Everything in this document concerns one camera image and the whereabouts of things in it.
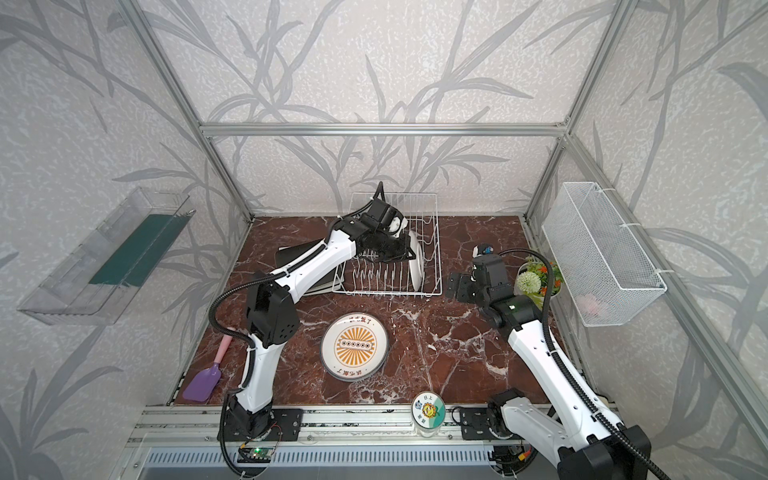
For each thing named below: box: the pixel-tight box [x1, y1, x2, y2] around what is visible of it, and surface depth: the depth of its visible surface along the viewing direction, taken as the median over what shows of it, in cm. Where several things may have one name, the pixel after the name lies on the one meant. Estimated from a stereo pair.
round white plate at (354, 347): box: [320, 312, 389, 382], surface depth 86 cm
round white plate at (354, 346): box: [320, 312, 390, 382], surface depth 86 cm
